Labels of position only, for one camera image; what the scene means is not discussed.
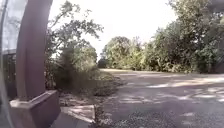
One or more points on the weedy dirt verge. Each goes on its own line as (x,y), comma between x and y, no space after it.
(87,87)

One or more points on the row of bushes and trees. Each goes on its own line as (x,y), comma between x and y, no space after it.
(71,56)

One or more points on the grey asphalt road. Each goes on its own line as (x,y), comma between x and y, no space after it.
(160,100)

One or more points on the pale concrete slab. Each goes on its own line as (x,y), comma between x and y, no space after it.
(77,113)

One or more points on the dark metal fence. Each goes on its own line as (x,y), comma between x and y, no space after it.
(9,75)

